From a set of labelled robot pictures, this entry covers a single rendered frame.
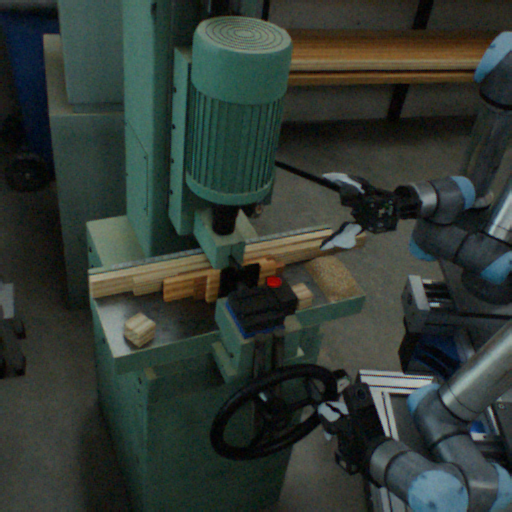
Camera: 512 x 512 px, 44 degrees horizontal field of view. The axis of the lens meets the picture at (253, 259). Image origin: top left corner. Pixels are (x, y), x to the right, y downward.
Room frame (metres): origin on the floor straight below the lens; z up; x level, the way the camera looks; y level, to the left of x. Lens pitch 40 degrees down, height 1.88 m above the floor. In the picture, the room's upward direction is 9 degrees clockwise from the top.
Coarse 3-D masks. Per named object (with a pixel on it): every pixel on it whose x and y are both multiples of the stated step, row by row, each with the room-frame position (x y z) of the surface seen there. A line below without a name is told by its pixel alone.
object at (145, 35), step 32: (128, 0) 1.33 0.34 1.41; (160, 0) 1.19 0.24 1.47; (256, 0) 1.30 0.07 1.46; (128, 32) 1.33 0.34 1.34; (160, 32) 1.19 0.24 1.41; (128, 64) 1.33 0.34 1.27; (160, 64) 1.19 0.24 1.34; (128, 96) 1.34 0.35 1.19; (160, 96) 1.19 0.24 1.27; (128, 128) 1.33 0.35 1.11; (160, 128) 1.20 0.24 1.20; (128, 160) 1.34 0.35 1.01; (160, 160) 1.20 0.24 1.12; (128, 192) 1.35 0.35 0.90; (160, 192) 1.20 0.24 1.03; (160, 224) 1.20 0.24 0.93
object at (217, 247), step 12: (204, 216) 1.12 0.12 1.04; (204, 228) 1.09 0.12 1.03; (204, 240) 1.08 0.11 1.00; (216, 240) 1.04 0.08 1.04; (228, 240) 1.05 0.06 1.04; (240, 240) 1.06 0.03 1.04; (216, 252) 1.02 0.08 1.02; (228, 252) 1.04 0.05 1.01; (240, 252) 1.05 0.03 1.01; (216, 264) 1.02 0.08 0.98; (228, 264) 1.04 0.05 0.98; (240, 264) 1.05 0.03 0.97
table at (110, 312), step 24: (288, 264) 1.16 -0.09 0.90; (312, 288) 1.09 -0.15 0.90; (360, 288) 1.11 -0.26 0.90; (96, 312) 0.92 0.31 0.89; (120, 312) 0.92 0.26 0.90; (144, 312) 0.93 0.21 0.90; (168, 312) 0.94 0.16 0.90; (192, 312) 0.95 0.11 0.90; (312, 312) 1.02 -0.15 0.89; (336, 312) 1.06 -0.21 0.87; (360, 312) 1.09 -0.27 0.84; (120, 336) 0.85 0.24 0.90; (168, 336) 0.87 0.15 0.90; (192, 336) 0.88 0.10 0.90; (216, 336) 0.91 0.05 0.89; (120, 360) 0.80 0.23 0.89; (144, 360) 0.83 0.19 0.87; (168, 360) 0.85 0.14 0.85; (216, 360) 0.87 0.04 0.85; (288, 360) 0.89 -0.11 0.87
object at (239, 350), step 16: (224, 304) 0.93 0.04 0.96; (224, 320) 0.90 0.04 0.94; (288, 320) 0.91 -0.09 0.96; (224, 336) 0.89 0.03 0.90; (240, 336) 0.85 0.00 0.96; (272, 336) 0.86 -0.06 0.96; (288, 336) 0.88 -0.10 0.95; (240, 352) 0.83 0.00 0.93; (288, 352) 0.88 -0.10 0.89; (240, 368) 0.83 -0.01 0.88
